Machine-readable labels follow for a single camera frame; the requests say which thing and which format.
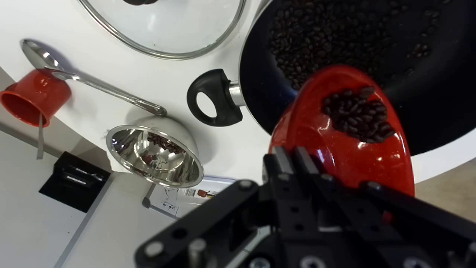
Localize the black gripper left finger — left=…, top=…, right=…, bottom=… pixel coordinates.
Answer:
left=263, top=144, right=295, bottom=187

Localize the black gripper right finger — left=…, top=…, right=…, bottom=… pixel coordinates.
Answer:
left=295, top=144, right=325, bottom=183

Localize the red bowl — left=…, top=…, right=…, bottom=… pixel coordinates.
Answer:
left=267, top=64, right=417, bottom=198

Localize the glass pot lid black knob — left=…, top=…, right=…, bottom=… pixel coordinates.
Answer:
left=78, top=0, right=249, bottom=61

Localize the stainless steel bowl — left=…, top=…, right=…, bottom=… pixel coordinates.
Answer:
left=105, top=116, right=206, bottom=189

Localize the black cooking pot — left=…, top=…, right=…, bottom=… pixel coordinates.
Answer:
left=187, top=0, right=476, bottom=156

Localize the dark beans pile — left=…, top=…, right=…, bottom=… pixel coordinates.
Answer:
left=267, top=0, right=448, bottom=144

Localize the small whiteboard with drawings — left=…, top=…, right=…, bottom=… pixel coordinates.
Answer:
left=142, top=175, right=236, bottom=220

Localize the large metal spoon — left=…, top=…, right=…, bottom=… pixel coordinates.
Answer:
left=20, top=37, right=170, bottom=119

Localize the small spoon in mug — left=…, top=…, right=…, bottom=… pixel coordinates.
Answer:
left=35, top=113, right=48, bottom=160

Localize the red mug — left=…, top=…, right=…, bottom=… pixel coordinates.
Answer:
left=0, top=67, right=74, bottom=128

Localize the black wall tray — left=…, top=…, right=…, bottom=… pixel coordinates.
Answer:
left=38, top=150, right=114, bottom=214

